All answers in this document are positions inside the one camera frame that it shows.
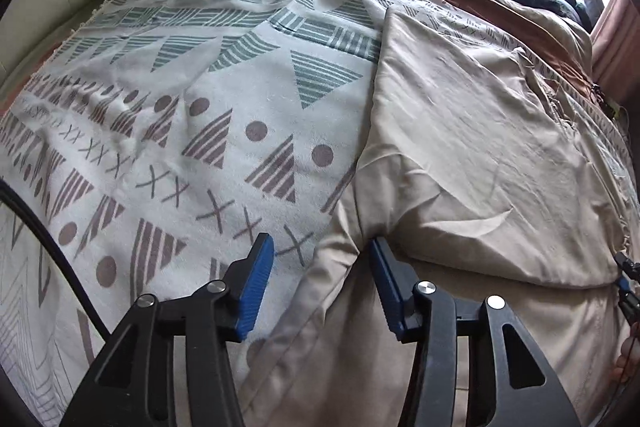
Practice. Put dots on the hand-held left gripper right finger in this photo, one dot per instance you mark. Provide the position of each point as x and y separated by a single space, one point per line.
387 287

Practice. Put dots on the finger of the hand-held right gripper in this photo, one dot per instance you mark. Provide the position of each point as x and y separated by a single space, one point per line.
629 274

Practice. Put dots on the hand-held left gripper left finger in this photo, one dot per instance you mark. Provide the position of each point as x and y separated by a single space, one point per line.
257 287

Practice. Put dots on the beige pants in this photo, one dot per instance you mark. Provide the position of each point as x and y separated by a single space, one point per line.
475 157

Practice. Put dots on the person's right hand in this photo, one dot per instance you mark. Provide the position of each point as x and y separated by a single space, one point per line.
629 357

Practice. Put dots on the patterned white blanket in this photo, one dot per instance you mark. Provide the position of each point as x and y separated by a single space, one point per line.
200 82

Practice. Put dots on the pink curtain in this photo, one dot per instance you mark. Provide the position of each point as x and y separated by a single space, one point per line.
617 42

